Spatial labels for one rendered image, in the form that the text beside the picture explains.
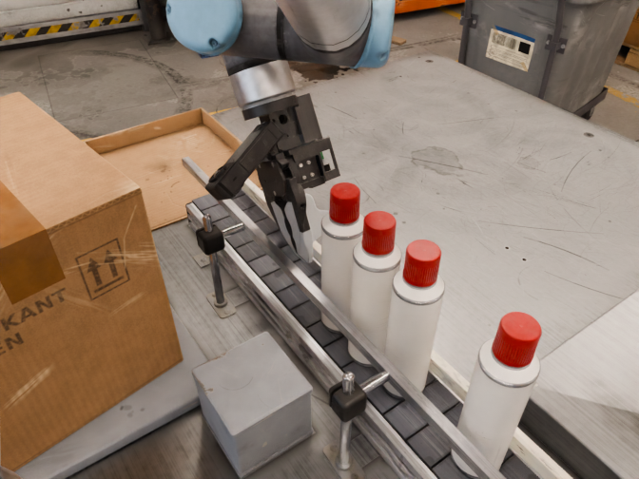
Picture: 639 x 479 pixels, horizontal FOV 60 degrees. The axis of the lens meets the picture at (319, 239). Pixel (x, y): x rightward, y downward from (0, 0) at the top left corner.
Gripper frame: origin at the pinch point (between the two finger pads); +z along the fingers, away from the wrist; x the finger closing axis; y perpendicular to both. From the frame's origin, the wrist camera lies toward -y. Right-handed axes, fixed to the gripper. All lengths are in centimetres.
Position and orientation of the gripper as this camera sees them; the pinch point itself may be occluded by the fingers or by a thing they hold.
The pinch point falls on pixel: (300, 256)
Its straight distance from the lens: 73.5
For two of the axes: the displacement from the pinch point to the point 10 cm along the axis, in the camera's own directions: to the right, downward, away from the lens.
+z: 2.8, 9.3, 2.4
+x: -4.9, -0.7, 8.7
